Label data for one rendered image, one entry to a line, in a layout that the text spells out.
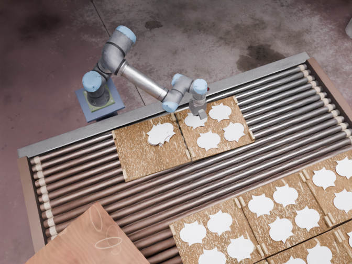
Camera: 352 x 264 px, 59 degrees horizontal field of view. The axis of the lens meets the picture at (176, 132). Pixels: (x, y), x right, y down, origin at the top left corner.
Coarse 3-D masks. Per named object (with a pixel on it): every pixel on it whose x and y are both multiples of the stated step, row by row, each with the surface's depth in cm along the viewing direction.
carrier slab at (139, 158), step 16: (128, 128) 197; (144, 128) 197; (176, 128) 197; (128, 144) 193; (144, 144) 193; (176, 144) 193; (128, 160) 188; (144, 160) 188; (160, 160) 188; (176, 160) 188; (128, 176) 184; (144, 176) 184
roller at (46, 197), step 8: (312, 96) 210; (320, 96) 210; (296, 104) 207; (304, 104) 209; (272, 112) 205; (280, 112) 205; (248, 120) 202; (256, 120) 202; (120, 168) 188; (96, 176) 186; (104, 176) 186; (112, 176) 187; (72, 184) 184; (80, 184) 183; (88, 184) 184; (56, 192) 181; (64, 192) 182; (40, 200) 179; (48, 200) 180
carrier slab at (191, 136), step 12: (216, 120) 200; (228, 120) 200; (240, 120) 200; (192, 132) 196; (204, 132) 196; (216, 132) 196; (192, 144) 193; (228, 144) 193; (240, 144) 193; (204, 156) 189
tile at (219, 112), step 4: (220, 104) 204; (212, 108) 203; (216, 108) 202; (220, 108) 202; (224, 108) 202; (228, 108) 202; (212, 112) 201; (216, 112) 201; (220, 112) 201; (224, 112) 201; (228, 112) 201; (212, 116) 200; (216, 116) 200; (220, 116) 200; (224, 116) 200; (220, 120) 199
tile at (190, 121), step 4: (188, 116) 200; (192, 116) 200; (196, 116) 200; (188, 120) 198; (192, 120) 198; (196, 120) 198; (200, 120) 198; (204, 120) 199; (188, 124) 197; (192, 124) 197; (196, 124) 197; (200, 124) 197
